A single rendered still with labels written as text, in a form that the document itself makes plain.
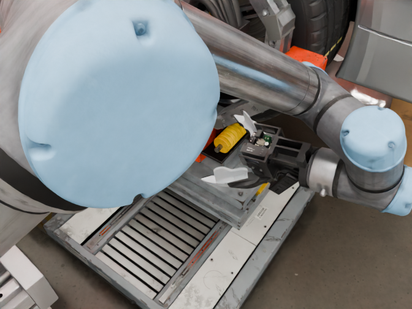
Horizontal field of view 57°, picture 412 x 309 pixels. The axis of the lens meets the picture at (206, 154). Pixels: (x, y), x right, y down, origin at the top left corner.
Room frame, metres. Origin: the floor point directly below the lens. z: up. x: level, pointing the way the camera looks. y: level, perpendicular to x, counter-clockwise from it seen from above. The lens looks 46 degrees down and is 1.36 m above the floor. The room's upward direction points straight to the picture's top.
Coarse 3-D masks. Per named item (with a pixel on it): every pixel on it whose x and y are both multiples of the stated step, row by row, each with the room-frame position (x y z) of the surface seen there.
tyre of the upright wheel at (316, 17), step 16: (288, 0) 0.84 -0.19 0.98; (304, 0) 0.82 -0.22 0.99; (320, 0) 0.83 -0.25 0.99; (336, 0) 0.89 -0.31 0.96; (352, 0) 0.96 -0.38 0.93; (304, 16) 0.82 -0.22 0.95; (320, 16) 0.82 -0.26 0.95; (336, 16) 0.88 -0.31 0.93; (304, 32) 0.81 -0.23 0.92; (320, 32) 0.80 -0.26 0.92; (336, 32) 0.88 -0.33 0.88; (304, 48) 0.81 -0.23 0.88; (320, 48) 0.80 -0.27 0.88; (336, 48) 0.91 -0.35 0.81; (272, 112) 0.84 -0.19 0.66
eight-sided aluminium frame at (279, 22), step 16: (256, 0) 0.79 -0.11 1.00; (272, 0) 0.79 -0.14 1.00; (272, 16) 0.77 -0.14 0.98; (288, 16) 0.79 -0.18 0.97; (272, 32) 0.76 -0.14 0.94; (288, 32) 0.78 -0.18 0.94; (288, 48) 0.79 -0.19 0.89; (224, 112) 0.84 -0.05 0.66; (240, 112) 0.80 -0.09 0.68; (256, 112) 0.78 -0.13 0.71
